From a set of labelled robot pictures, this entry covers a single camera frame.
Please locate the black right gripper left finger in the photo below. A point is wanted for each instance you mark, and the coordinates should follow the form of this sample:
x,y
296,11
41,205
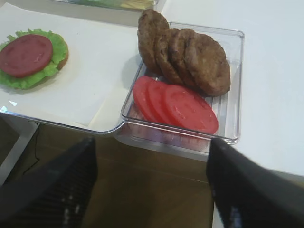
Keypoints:
x,y
55,195

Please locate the silver metal tray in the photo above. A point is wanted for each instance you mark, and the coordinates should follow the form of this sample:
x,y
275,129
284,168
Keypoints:
x,y
104,114

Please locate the red tomato slice back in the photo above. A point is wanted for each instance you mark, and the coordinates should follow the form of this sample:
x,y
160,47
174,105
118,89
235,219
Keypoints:
x,y
140,96

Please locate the red tomato slice middle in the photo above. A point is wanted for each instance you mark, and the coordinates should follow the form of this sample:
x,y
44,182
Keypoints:
x,y
156,91

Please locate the red tomato slice on burger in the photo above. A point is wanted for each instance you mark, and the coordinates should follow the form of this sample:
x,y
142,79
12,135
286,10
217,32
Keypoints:
x,y
26,55

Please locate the brown meat patty back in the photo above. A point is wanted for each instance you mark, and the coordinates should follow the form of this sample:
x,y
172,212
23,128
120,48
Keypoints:
x,y
150,23

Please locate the bottom bun under lettuce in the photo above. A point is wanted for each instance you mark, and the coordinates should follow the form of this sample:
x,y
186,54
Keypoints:
x,y
62,63

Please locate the white paper sheet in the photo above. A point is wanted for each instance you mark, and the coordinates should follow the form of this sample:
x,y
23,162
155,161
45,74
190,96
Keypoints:
x,y
95,71

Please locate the brown meat patty front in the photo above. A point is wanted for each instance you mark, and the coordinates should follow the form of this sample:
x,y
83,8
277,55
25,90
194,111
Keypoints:
x,y
207,63

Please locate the clear cheese lettuce container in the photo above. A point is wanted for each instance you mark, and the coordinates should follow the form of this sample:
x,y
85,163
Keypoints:
x,y
138,5

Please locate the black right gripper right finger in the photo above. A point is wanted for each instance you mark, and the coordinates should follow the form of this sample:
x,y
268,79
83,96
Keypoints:
x,y
249,196

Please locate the green lettuce leaf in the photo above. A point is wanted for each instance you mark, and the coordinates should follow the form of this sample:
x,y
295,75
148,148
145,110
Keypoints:
x,y
60,48

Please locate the clear plastic patty tomato container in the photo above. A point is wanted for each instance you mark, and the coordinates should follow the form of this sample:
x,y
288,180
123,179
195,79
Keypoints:
x,y
140,133

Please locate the red tomato slice front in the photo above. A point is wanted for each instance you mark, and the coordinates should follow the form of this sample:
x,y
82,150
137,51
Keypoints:
x,y
189,110

